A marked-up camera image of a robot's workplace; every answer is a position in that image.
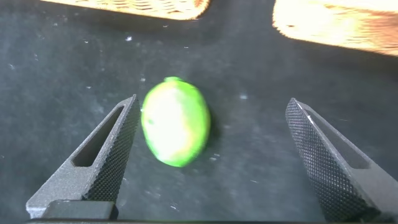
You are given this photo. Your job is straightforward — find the woven wicker basket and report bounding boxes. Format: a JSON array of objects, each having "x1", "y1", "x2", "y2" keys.
[
  {"x1": 40, "y1": 0, "x2": 211, "y2": 21},
  {"x1": 272, "y1": 0, "x2": 398, "y2": 57}
]

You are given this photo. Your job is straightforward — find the green lime fruit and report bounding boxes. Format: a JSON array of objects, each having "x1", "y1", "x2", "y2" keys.
[{"x1": 140, "y1": 76, "x2": 212, "y2": 168}]

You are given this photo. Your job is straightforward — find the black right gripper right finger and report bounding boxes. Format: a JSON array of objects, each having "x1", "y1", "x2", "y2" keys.
[{"x1": 285, "y1": 98, "x2": 398, "y2": 223}]

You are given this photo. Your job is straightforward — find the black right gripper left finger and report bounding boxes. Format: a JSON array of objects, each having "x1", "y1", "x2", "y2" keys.
[{"x1": 26, "y1": 94, "x2": 141, "y2": 218}]

